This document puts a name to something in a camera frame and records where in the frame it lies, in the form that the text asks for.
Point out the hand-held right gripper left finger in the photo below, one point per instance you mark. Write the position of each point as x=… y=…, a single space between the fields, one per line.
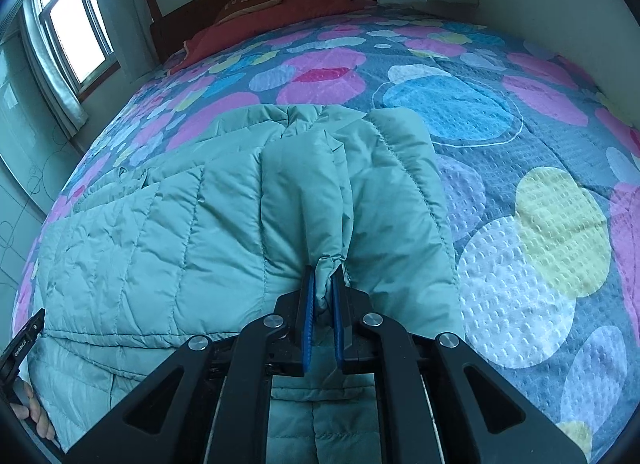
x=309 y=304

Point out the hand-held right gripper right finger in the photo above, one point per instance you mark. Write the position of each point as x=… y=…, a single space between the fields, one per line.
x=338 y=324

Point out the light green puffer jacket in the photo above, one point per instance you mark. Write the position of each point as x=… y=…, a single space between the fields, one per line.
x=200 y=244

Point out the person's left hand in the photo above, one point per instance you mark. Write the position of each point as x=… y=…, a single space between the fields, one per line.
x=35 y=414

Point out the glass-front wardrobe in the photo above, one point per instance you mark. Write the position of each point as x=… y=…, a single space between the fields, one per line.
x=25 y=168

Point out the colourful circle-print bedspread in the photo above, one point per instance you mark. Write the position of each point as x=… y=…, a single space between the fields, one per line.
x=500 y=143

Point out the grey curtain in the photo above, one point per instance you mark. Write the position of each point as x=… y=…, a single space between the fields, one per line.
x=112 y=8
x=50 y=73

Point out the red pillow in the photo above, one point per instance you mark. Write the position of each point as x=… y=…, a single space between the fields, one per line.
x=280 y=23

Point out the brown embroidered cushion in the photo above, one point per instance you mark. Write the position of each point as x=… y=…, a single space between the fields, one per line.
x=250 y=6

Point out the window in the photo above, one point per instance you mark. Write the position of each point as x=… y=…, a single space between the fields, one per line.
x=75 y=28

